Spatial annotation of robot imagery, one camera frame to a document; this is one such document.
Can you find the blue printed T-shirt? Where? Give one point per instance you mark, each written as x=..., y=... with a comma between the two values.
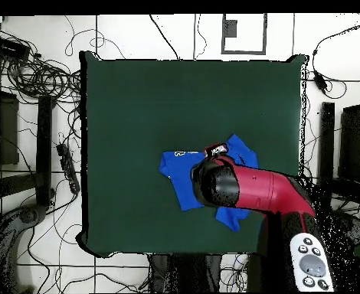
x=180, y=177

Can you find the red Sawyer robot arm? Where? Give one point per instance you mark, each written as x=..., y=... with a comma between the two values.
x=259, y=190

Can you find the dark green table cloth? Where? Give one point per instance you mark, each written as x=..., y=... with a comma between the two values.
x=137, y=107

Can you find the grey square floor hatch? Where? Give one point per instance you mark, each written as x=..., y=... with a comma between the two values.
x=230, y=29

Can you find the black power strip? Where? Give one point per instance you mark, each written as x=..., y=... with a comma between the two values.
x=68, y=168

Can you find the grey curved stand base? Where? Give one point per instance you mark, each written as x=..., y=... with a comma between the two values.
x=11, y=232

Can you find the black rectangular device box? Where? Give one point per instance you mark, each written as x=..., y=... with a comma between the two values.
x=10, y=48

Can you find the black metal stand frame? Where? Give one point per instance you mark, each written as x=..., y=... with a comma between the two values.
x=326, y=137
x=43, y=147

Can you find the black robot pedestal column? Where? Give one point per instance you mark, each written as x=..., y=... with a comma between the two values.
x=183, y=272

